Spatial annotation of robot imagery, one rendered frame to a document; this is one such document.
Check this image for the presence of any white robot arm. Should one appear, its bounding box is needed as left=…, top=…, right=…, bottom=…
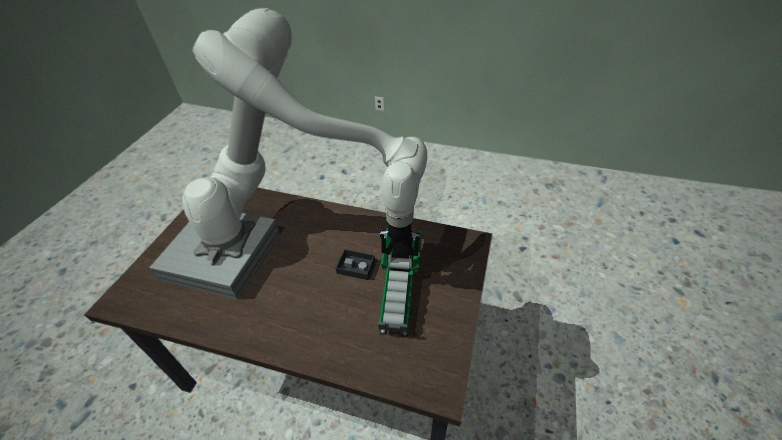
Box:
left=183, top=8, right=427, bottom=264

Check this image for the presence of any black open tray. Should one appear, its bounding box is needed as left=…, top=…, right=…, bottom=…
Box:
left=336, top=249, right=375, bottom=280

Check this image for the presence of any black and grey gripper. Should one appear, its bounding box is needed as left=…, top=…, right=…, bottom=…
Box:
left=380, top=223, right=420, bottom=269

